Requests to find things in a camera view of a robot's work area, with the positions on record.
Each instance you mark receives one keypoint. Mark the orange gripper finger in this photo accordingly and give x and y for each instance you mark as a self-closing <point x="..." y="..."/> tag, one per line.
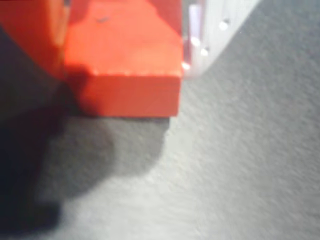
<point x="32" y="30"/>

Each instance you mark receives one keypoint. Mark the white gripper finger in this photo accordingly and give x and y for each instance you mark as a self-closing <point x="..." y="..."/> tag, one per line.
<point x="215" y="32"/>

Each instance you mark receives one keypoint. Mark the red cube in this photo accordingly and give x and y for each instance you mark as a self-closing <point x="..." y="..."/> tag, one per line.
<point x="125" y="75"/>

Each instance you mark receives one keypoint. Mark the dark grey felt mat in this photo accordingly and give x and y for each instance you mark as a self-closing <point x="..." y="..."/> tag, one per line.
<point x="237" y="162"/>

